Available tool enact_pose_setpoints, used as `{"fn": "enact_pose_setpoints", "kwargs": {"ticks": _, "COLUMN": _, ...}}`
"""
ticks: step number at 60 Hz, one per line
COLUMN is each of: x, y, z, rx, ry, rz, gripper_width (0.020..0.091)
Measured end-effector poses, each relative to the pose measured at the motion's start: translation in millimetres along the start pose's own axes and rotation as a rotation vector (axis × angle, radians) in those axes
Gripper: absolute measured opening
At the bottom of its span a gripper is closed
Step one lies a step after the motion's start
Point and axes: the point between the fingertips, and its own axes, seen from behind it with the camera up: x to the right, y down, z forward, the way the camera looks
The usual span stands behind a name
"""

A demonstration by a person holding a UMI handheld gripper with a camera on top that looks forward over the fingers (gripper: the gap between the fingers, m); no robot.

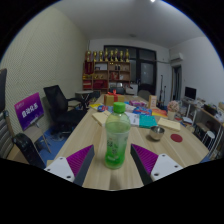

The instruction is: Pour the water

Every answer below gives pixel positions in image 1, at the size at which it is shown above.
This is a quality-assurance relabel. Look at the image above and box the pale yellow notebook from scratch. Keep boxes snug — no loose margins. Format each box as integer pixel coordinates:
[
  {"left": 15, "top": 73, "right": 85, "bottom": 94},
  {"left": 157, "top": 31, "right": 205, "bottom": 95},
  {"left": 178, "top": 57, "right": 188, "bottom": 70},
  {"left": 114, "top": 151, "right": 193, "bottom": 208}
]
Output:
[{"left": 157, "top": 117, "right": 182, "bottom": 132}]

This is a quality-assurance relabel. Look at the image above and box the flower bouquet in cup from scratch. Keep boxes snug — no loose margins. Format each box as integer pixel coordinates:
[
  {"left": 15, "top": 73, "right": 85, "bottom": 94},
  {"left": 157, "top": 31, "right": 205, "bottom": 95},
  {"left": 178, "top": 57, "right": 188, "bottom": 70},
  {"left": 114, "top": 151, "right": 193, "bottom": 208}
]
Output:
[{"left": 166, "top": 100, "right": 180, "bottom": 121}]

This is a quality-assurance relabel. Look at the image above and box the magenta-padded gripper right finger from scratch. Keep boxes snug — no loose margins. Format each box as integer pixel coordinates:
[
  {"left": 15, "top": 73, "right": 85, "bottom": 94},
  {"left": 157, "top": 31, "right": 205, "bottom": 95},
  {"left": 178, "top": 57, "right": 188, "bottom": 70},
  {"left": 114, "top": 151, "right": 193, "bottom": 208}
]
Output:
[{"left": 130, "top": 143, "right": 184, "bottom": 186}]

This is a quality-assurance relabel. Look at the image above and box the grey striped chair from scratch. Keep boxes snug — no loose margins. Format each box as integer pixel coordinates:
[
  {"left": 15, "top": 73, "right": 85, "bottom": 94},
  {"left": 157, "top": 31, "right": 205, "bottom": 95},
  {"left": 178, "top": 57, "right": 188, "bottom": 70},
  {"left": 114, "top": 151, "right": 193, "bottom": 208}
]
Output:
[{"left": 0, "top": 68, "right": 15, "bottom": 160}]

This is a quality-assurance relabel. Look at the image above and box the wall air conditioner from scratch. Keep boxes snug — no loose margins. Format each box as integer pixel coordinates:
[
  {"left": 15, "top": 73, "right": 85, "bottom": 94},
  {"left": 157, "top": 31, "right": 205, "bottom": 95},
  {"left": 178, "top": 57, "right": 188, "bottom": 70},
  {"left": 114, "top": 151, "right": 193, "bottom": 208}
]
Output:
[{"left": 169, "top": 52, "right": 185, "bottom": 62}]

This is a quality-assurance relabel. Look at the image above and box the small steel cup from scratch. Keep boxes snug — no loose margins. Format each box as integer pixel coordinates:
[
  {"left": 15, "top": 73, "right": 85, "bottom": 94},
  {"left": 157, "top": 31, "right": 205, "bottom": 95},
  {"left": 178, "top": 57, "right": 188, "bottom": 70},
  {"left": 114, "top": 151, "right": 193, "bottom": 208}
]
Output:
[{"left": 148, "top": 125, "right": 166, "bottom": 142}]

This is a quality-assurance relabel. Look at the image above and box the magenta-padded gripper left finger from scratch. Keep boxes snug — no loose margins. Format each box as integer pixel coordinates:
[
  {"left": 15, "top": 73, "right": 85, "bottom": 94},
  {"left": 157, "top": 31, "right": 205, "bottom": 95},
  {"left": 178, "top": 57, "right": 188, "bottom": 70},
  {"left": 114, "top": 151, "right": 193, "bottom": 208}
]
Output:
[{"left": 43, "top": 144, "right": 96, "bottom": 187}]

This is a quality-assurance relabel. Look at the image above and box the yellow gift box red ribbon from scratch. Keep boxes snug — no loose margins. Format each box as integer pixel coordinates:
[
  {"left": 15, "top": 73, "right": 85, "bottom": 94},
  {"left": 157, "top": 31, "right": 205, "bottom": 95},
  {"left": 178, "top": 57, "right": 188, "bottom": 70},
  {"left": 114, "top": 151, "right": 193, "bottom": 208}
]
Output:
[{"left": 103, "top": 89, "right": 126, "bottom": 107}]

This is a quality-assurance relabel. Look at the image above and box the black office chair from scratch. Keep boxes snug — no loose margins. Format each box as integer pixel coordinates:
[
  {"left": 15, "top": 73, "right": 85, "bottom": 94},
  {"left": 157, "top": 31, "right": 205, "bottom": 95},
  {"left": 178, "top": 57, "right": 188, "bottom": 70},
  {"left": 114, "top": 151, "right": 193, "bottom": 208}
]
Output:
[{"left": 43, "top": 84, "right": 88, "bottom": 135}]

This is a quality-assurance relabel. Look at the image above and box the small orange box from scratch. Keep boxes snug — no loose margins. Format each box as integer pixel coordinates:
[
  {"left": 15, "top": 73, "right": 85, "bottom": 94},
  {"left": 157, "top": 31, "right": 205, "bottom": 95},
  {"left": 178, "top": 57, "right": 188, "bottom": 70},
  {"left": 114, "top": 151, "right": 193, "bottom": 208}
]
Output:
[{"left": 147, "top": 94, "right": 158, "bottom": 109}]

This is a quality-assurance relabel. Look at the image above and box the wooden shelf unit with trophies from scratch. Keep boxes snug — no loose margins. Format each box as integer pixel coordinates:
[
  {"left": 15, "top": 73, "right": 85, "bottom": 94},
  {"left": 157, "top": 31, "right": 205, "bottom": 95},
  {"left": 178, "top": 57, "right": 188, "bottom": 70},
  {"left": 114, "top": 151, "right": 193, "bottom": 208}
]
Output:
[{"left": 82, "top": 48, "right": 132, "bottom": 92}]

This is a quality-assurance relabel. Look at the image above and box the computer monitor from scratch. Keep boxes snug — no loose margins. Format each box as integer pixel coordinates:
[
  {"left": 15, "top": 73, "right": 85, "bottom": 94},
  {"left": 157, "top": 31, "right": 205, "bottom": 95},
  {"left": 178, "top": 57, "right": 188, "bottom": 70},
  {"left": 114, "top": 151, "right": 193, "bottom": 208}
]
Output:
[{"left": 184, "top": 86, "right": 198, "bottom": 101}]

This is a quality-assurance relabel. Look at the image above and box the white round stool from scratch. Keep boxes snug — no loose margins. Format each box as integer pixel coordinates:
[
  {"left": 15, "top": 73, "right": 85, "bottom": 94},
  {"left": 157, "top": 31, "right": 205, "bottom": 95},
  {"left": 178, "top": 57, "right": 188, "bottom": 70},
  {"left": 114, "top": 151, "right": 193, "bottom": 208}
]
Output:
[{"left": 202, "top": 130, "right": 216, "bottom": 150}]

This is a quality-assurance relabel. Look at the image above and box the red round coaster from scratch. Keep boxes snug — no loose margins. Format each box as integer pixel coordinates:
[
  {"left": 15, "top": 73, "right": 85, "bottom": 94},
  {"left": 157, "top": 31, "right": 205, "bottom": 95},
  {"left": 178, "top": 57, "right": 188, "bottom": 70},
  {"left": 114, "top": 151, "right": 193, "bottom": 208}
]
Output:
[{"left": 170, "top": 133, "right": 184, "bottom": 144}]

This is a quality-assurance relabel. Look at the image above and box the green-capped drink bottle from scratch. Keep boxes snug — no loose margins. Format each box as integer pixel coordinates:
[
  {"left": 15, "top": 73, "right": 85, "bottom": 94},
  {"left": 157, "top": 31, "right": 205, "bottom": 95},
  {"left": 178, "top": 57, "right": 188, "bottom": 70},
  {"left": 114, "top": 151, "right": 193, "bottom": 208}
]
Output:
[{"left": 104, "top": 101, "right": 132, "bottom": 170}]

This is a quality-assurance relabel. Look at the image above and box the teal book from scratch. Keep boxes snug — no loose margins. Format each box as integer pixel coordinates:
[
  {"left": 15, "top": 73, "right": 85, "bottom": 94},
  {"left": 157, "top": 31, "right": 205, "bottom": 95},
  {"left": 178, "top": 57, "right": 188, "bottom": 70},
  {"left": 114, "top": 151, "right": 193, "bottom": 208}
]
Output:
[{"left": 138, "top": 114, "right": 159, "bottom": 129}]

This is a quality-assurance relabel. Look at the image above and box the wooden side desk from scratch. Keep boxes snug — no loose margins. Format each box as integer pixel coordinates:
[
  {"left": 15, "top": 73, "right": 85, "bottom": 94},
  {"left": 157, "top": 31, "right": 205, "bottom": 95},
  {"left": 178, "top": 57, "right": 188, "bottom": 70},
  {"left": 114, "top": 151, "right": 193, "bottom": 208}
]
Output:
[{"left": 181, "top": 98, "right": 224, "bottom": 158}]

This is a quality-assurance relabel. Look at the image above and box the black chair back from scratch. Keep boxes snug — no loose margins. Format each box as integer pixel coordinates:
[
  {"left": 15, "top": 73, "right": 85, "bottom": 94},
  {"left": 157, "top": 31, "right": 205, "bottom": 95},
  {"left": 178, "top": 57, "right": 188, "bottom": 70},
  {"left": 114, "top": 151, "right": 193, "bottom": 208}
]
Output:
[{"left": 12, "top": 132, "right": 47, "bottom": 170}]

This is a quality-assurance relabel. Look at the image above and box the purple sign board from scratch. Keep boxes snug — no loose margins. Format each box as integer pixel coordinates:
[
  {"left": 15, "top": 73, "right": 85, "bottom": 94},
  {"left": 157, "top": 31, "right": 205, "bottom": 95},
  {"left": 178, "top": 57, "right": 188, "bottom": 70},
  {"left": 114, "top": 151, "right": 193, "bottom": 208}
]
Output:
[{"left": 13, "top": 92, "right": 45, "bottom": 132}]

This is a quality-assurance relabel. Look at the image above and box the white leaflet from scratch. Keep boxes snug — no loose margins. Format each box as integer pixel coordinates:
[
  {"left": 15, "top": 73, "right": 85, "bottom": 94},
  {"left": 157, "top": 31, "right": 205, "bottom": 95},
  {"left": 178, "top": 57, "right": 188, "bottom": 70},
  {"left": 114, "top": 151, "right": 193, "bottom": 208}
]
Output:
[{"left": 125, "top": 112, "right": 141, "bottom": 127}]

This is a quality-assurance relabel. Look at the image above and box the beige paper pad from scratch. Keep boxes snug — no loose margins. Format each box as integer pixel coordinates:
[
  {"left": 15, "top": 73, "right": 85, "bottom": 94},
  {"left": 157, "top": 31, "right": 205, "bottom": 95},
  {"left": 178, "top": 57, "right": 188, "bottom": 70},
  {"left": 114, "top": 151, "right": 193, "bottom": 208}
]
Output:
[{"left": 91, "top": 111, "right": 110, "bottom": 127}]

